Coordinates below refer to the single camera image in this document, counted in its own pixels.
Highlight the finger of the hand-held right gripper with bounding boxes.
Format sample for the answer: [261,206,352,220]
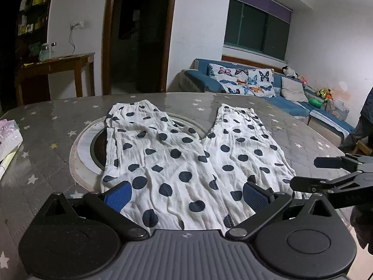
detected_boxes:
[314,153,373,172]
[290,171,373,210]

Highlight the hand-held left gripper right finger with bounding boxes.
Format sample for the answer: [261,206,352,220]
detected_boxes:
[225,181,340,240]

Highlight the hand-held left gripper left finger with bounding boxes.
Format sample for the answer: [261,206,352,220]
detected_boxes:
[41,181,150,240]

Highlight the white polka dot pants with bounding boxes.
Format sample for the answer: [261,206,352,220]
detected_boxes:
[100,100,312,235]

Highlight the wooden stool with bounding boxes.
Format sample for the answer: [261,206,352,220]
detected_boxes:
[351,140,373,156]

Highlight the clear plastic bag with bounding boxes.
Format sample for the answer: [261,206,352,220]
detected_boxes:
[326,99,350,121]

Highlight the round built-in table cooker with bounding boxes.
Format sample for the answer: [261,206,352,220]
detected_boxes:
[69,112,210,190]

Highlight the blue sofa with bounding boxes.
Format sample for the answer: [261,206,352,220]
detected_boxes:
[174,58,356,147]

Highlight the yellow and orange plush toy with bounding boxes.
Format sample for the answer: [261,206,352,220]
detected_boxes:
[316,87,333,100]

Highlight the grey cushion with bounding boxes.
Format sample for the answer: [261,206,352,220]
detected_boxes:
[280,77,309,103]

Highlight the grey star-printed tablecloth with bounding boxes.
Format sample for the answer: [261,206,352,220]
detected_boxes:
[0,92,373,280]

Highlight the pale paper sheets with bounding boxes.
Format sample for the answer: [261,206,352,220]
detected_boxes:
[0,146,21,181]

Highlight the butterfly printed blanket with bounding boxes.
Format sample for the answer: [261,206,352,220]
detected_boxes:
[207,63,277,98]

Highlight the pink tissue pack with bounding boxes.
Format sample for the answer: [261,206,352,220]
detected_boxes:
[0,119,23,164]

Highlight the wooden side table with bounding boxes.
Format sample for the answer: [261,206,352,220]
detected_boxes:
[14,52,96,98]

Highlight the dark sliding window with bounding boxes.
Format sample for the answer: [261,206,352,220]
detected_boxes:
[224,0,291,62]

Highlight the clear glass jar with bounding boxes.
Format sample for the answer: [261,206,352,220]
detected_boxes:
[39,43,51,62]

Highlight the purple roller blind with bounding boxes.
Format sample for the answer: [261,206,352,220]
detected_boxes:
[230,0,292,24]

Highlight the dark wooden shelf cabinet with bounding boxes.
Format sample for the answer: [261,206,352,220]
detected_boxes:
[0,0,55,65]

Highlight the brown wooden door frame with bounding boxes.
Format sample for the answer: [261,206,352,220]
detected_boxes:
[101,0,179,95]

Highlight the thin hanging cable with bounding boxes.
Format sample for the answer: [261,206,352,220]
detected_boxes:
[68,25,77,56]

